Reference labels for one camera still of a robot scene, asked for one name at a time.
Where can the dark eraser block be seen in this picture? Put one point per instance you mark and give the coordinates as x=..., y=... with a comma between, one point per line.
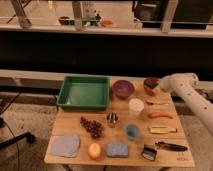
x=151, y=83

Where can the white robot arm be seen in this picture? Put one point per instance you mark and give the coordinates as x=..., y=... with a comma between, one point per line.
x=183, y=85

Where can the purple bowl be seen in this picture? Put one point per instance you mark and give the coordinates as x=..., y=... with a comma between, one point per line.
x=123, y=89

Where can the red bowl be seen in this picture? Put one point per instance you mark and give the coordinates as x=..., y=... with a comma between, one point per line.
x=150, y=92

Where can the green plastic tray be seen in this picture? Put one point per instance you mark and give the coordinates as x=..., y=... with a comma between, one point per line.
x=84, y=93

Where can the small metal cup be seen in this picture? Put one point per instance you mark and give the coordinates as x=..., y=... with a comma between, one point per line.
x=112, y=119

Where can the white cup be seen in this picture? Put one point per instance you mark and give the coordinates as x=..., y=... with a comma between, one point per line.
x=136, y=106

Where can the bunch of red grapes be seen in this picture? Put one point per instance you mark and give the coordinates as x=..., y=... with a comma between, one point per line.
x=93, y=127

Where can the small spoon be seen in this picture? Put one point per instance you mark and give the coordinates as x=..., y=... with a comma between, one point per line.
x=154, y=103

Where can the orange carrot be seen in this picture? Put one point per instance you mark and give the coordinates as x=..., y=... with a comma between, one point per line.
x=159, y=114

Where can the yellow banana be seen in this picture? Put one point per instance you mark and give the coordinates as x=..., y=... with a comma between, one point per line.
x=162, y=130

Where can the blue sponge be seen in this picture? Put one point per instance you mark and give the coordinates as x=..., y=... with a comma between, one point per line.
x=117, y=150

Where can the blue grey cloth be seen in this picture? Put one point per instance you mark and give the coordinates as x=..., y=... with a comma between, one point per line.
x=65, y=146

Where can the black binder clip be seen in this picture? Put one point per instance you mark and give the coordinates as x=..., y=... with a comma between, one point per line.
x=149, y=153

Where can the black office chair base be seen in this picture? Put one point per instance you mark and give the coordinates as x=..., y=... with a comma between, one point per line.
x=29, y=137

